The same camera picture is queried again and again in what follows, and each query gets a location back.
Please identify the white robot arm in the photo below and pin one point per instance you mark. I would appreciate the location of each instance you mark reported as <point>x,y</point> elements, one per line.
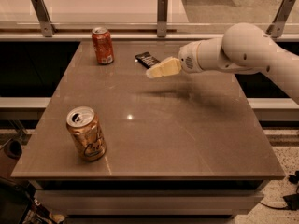
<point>243,49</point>

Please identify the black rxbar chocolate bar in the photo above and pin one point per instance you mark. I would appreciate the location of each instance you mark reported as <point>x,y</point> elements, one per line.
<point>146,59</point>

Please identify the right metal railing bracket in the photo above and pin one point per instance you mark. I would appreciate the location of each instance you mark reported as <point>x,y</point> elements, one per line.
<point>276,28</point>

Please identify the left metal railing bracket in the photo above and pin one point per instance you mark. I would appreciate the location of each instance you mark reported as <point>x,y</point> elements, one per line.
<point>46,26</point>

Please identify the middle metal railing bracket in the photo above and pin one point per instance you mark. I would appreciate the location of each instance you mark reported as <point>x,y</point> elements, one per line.
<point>162,12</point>

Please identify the metal railing bracket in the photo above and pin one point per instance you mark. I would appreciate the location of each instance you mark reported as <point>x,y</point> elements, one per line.
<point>46,26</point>
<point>276,28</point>
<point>162,12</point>

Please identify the red soda can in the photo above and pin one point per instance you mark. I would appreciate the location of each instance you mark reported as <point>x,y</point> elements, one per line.
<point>102,44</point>

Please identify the orange gold soda can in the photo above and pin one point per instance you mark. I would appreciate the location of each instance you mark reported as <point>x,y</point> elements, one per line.
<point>83,124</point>

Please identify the dark round bin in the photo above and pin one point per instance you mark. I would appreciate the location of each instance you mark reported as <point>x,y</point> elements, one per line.
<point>13,149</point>

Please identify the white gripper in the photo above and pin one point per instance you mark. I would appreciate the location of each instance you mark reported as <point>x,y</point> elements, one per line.
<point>188,58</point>

